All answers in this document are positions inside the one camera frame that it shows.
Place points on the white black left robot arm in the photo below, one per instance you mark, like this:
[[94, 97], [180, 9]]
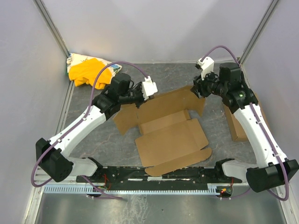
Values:
[[53, 155]]

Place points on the light blue cable duct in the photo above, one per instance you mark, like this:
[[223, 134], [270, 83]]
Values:
[[159, 187]]

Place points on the aluminium front rail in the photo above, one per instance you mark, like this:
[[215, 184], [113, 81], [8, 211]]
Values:
[[41, 178]]

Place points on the right aluminium frame post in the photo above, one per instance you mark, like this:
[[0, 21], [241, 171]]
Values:
[[259, 29]]

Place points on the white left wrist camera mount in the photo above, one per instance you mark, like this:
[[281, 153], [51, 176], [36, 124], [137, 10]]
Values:
[[149, 88]]

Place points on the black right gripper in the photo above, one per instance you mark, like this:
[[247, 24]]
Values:
[[199, 87]]

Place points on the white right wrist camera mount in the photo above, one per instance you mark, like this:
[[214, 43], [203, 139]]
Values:
[[206, 66]]

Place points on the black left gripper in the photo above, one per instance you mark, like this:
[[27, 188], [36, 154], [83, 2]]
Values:
[[140, 98]]

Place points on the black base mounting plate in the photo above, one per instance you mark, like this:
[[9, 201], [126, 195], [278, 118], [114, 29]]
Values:
[[114, 175]]

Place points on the yellow cloth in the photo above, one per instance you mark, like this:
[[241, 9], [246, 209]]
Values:
[[87, 71]]

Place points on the aluminium frame post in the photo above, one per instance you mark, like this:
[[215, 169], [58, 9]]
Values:
[[259, 29], [51, 25]]

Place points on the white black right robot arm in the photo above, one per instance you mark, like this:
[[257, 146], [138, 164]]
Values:
[[272, 168]]

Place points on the left aluminium frame post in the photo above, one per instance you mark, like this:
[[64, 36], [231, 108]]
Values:
[[51, 25]]

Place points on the white patterned cloth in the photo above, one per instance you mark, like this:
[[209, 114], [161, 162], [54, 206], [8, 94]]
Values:
[[75, 59]]

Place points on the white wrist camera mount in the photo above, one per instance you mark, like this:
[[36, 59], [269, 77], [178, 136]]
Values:
[[206, 66], [149, 88]]

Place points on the brown cardboard box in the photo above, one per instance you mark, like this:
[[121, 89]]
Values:
[[170, 139]]

